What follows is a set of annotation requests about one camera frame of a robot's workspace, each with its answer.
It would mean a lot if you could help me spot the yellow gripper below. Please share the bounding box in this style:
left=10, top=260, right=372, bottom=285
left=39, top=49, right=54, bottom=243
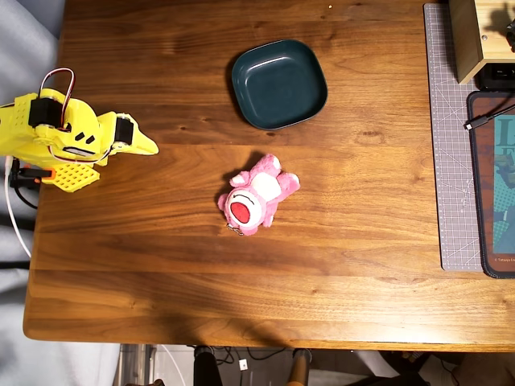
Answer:
left=96, top=112, right=160, bottom=167

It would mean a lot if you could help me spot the pink strawberry bear plush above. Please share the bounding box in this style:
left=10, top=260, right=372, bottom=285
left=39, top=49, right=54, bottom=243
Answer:
left=216, top=153, right=301, bottom=237

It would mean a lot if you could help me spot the yellow perforated robot base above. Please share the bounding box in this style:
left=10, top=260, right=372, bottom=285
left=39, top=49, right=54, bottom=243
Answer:
left=39, top=162, right=101, bottom=194

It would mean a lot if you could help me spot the orange black table clamp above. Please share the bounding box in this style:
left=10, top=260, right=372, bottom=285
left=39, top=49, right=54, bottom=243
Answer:
left=10, top=158, right=56, bottom=190

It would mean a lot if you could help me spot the dark teal square plate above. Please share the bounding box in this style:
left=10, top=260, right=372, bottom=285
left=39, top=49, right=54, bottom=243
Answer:
left=230, top=39, right=329, bottom=131

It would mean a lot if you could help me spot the black table leg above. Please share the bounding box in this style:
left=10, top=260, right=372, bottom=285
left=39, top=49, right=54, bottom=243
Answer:
left=192, top=345, right=223, bottom=386

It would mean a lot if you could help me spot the brown wooden leg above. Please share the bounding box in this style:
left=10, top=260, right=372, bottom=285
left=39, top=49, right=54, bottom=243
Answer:
left=288, top=348, right=313, bottom=386

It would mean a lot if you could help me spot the grey cutting mat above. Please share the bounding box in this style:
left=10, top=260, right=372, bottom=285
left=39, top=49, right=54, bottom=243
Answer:
left=422, top=2, right=484, bottom=273

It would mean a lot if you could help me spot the light wooden box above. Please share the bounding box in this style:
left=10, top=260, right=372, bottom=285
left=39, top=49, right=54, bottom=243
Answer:
left=448, top=0, right=515, bottom=84

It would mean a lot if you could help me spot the dark printed mouse pad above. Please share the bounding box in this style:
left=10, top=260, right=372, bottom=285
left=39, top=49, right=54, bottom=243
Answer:
left=466, top=90, right=515, bottom=279

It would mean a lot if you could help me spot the black electronic device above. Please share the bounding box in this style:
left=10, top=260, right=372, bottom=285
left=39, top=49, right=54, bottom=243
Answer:
left=474, top=62, right=515, bottom=92

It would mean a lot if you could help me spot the red white servo cable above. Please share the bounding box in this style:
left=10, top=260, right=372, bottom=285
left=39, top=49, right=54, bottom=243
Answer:
left=47, top=143, right=117, bottom=165
left=39, top=67, right=76, bottom=105

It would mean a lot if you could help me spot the black power cable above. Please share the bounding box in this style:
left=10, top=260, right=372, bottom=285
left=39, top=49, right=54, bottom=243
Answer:
left=11, top=183, right=39, bottom=210

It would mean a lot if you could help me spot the white power cable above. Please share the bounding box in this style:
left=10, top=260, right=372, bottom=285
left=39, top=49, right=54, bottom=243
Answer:
left=4, top=155, right=32, bottom=258

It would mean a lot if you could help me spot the silver metal frame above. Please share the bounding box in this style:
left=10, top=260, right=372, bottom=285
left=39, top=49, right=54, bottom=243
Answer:
left=113, top=343, right=159, bottom=386

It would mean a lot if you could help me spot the black usb cable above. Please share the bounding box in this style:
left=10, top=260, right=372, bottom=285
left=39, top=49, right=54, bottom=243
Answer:
left=463, top=103, right=515, bottom=131

